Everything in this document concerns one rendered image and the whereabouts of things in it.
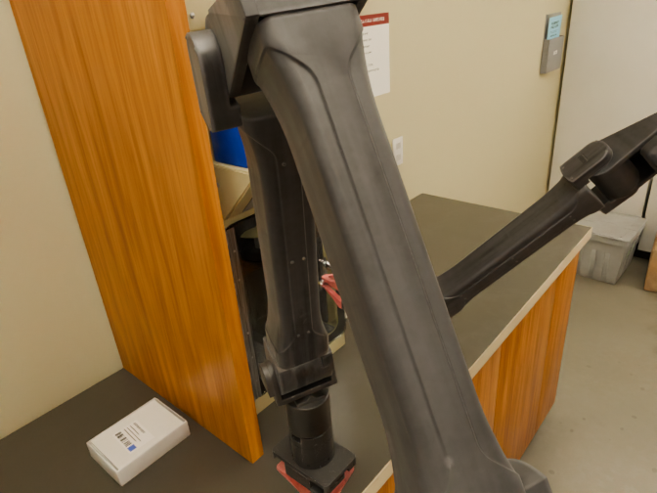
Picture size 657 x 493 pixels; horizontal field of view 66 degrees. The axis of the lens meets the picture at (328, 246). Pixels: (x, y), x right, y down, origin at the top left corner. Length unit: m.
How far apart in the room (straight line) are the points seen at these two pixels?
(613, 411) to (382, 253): 2.46
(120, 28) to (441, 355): 0.68
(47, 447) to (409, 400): 1.07
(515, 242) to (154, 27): 0.61
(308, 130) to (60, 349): 1.13
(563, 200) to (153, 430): 0.88
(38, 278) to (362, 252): 1.06
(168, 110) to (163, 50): 0.08
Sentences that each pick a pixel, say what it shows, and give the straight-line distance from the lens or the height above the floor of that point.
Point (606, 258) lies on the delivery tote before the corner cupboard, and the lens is 3.58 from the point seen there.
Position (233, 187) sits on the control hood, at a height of 1.48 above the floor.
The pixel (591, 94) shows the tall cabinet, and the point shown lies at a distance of 3.77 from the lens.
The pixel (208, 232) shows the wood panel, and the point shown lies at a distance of 0.80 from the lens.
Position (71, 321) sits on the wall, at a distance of 1.34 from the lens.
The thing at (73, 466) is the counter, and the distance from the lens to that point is 1.22.
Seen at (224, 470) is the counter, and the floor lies 0.94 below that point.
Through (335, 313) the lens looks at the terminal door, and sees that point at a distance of 1.23.
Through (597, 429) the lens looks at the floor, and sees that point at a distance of 2.59.
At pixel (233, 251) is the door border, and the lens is 0.94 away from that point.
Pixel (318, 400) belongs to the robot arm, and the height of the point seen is 1.29.
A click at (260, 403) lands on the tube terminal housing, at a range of 1.17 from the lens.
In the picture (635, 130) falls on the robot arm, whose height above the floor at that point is 1.55.
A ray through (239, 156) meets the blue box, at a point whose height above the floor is 1.53.
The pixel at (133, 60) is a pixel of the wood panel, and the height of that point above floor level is 1.68.
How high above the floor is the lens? 1.75
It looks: 26 degrees down
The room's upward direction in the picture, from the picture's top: 4 degrees counter-clockwise
